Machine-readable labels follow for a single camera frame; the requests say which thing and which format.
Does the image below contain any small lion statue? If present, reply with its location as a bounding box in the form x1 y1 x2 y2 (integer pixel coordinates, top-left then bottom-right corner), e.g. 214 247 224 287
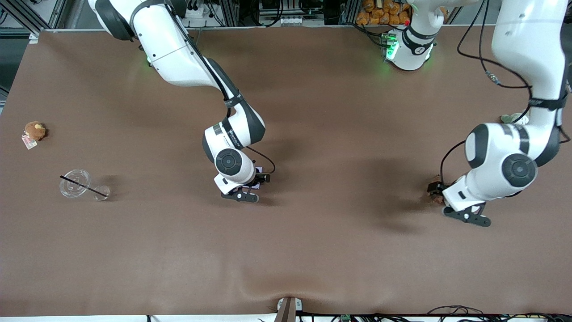
425 174 445 206

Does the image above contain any large table cover sheet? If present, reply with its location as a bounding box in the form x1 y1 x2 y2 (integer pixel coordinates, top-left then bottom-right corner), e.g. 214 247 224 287
0 27 572 316

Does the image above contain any grey green plush creature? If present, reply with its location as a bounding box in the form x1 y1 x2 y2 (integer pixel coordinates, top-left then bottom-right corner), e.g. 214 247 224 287
500 112 530 125

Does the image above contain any black drinking straw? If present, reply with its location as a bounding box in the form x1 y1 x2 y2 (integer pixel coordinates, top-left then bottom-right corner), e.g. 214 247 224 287
59 175 109 198

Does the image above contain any clear plastic cup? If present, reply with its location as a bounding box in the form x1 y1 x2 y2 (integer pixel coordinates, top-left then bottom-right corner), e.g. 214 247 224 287
59 169 111 202

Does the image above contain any pile of orange plush toys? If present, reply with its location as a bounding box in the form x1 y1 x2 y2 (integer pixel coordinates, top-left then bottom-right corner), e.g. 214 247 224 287
356 0 412 26

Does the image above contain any brown plush toy with tag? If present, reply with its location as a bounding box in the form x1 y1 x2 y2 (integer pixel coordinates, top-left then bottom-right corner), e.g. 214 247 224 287
21 121 47 150

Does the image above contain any front camera stand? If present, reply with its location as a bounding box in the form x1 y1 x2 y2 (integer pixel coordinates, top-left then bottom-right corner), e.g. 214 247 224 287
273 296 303 322

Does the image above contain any aluminium frame strut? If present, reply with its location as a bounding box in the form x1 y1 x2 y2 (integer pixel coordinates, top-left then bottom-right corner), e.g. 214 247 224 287
0 0 45 44

